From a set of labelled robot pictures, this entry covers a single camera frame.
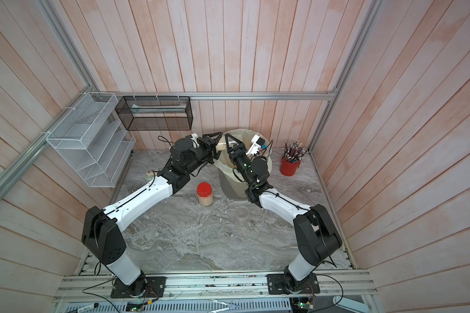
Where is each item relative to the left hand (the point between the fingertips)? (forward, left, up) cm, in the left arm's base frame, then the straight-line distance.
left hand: (226, 138), depth 73 cm
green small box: (+4, +40, -30) cm, 51 cm away
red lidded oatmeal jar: (-8, +10, -26) cm, 29 cm away
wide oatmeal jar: (-18, -7, -27) cm, 33 cm away
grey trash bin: (-3, -3, -30) cm, 31 cm away
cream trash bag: (-5, +1, -8) cm, 10 cm away
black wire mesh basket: (+34, +39, -12) cm, 54 cm away
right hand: (0, +1, 0) cm, 1 cm away
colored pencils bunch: (+14, -34, -21) cm, 43 cm away
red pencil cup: (+9, -32, -29) cm, 44 cm away
